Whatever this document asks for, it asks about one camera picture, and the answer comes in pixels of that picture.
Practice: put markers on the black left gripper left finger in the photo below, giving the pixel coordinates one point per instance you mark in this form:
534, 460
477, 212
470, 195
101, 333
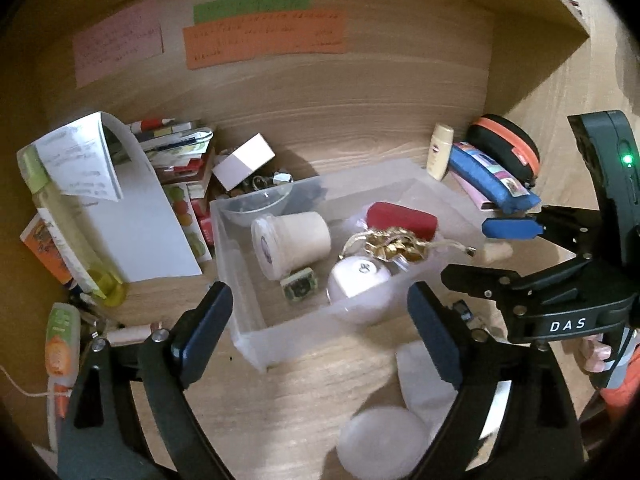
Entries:
102, 437

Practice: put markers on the blue tipped left gripper right finger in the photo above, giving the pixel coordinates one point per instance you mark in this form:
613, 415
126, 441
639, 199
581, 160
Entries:
512, 228

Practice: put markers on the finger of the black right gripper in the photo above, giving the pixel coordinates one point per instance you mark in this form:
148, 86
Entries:
512, 417
487, 283

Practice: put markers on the white glossy ball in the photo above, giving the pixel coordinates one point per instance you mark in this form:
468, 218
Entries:
360, 290

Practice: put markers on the white cloth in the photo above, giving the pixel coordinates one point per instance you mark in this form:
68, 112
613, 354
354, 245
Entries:
425, 394

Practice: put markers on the right hand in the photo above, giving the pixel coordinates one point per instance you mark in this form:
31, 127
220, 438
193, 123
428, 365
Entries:
594, 354

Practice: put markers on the blue pencil pouch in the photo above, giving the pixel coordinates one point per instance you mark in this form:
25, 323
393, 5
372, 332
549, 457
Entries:
490, 178

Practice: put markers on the black orange zip case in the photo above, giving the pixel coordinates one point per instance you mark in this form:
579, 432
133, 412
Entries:
508, 144

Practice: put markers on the orange jacket sleeve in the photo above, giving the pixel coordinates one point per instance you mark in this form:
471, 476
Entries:
618, 400

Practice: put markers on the cream sunscreen bottle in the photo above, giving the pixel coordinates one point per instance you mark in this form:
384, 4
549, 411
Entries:
439, 151

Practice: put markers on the small lip balm stick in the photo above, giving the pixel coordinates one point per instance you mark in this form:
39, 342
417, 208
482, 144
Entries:
132, 334

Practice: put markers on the red case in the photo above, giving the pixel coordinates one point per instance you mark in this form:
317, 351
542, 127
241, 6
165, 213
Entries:
385, 215

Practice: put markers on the clear plastic storage bin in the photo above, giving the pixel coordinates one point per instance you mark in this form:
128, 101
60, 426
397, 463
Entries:
267, 329

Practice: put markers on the small green circuit module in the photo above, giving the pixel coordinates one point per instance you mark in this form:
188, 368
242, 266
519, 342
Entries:
299, 285

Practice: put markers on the yellow green clear bottle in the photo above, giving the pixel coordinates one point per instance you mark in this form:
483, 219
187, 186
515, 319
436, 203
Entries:
88, 269

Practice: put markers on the cream yarn cone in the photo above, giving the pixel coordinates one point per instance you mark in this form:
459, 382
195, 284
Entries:
284, 244

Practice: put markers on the white paper sheet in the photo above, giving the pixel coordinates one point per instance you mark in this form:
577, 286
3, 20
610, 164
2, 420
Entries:
112, 191

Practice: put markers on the pile of beads and keyring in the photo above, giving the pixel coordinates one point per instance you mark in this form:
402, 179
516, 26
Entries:
261, 181

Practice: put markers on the small white cardboard box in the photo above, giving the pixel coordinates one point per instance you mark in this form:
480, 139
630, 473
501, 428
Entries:
243, 162

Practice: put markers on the clear plastic bowl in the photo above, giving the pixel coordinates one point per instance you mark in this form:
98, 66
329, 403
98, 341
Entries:
244, 209

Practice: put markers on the orange sticky note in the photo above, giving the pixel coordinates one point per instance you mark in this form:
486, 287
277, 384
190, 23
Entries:
248, 36

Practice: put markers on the stack of books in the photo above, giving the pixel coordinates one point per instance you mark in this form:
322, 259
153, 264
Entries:
182, 155

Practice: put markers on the green sticky note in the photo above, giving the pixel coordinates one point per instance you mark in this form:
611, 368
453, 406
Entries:
219, 9

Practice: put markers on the pink sticky note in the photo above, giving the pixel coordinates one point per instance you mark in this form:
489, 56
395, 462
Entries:
130, 35

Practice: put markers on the gold chain ornament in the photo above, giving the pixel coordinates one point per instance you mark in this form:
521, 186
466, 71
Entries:
398, 246

